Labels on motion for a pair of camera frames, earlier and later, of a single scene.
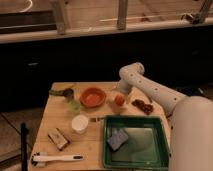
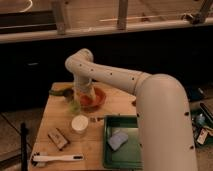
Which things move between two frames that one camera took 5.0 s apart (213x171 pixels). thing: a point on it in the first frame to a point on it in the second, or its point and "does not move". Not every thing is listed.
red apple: [119, 99] to [86, 100]
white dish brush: [40, 160] does not move
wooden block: [58, 139] does not move
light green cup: [74, 106] does not move
